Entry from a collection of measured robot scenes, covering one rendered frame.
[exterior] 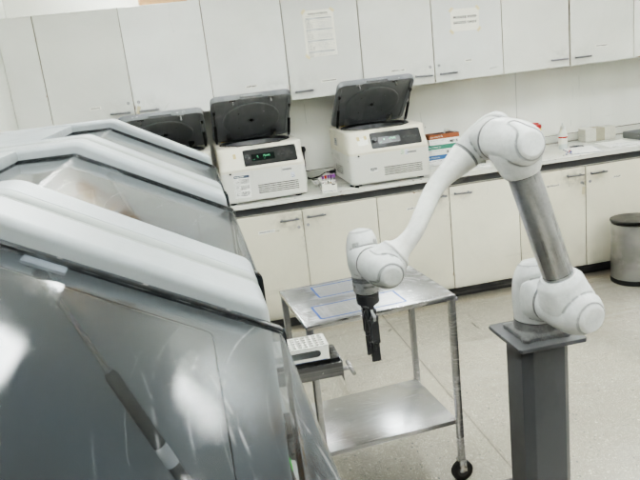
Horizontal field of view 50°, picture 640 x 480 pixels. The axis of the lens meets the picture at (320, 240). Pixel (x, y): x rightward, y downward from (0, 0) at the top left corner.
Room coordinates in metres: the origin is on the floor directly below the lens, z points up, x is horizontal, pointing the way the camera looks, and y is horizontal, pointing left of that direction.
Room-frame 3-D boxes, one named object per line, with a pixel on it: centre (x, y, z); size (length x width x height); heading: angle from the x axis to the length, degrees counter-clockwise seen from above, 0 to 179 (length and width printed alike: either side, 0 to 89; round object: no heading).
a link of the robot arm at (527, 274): (2.30, -0.75, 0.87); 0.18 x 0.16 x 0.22; 16
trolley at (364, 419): (2.61, -0.15, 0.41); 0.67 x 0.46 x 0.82; 104
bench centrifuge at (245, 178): (4.66, 0.36, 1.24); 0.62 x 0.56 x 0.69; 10
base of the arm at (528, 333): (2.33, -0.74, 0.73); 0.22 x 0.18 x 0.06; 10
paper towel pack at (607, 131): (5.31, -2.25, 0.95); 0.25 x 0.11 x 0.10; 96
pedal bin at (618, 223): (4.53, -2.17, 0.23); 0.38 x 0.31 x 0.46; 10
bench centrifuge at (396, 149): (4.80, -0.48, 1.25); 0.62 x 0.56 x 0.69; 9
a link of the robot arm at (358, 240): (2.09, -0.13, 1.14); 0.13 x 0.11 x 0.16; 16
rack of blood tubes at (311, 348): (2.05, 0.17, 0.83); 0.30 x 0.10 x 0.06; 100
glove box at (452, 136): (5.04, -0.98, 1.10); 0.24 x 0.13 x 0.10; 98
